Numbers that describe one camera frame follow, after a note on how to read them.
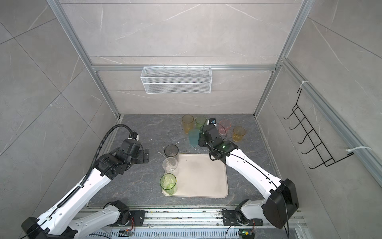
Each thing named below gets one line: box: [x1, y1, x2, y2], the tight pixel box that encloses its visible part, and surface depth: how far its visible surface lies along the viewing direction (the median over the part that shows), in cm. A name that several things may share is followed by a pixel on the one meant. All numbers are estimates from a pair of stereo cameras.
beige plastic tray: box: [161, 153, 229, 199], surface depth 88 cm
